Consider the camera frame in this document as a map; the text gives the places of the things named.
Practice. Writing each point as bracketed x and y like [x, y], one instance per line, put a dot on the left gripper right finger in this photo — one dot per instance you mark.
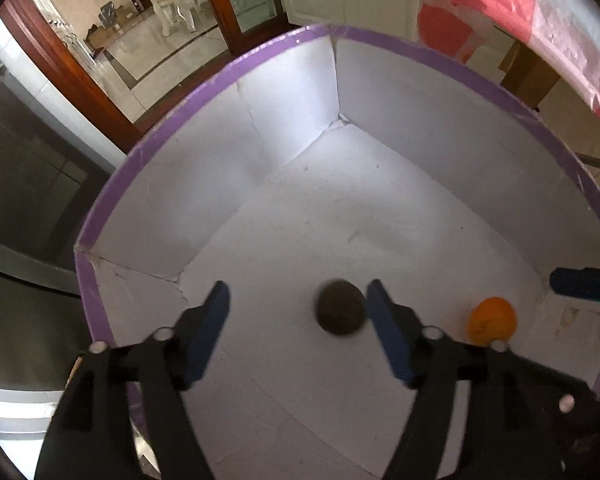
[524, 420]

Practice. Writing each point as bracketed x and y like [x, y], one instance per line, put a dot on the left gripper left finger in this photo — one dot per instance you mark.
[90, 435]

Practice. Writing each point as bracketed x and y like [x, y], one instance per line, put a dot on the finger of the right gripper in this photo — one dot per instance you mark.
[582, 284]

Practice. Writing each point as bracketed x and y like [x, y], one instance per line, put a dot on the small orange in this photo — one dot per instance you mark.
[493, 319]

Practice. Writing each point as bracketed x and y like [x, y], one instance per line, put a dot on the dark passion fruit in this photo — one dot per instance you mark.
[339, 308]

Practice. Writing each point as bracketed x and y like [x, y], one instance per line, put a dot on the red white checkered tablecloth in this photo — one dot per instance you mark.
[564, 33]

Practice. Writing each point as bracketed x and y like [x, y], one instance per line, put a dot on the white box purple rim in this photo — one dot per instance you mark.
[334, 152]

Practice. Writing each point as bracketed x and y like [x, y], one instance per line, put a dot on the red wooden door frame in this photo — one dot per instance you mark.
[47, 52]

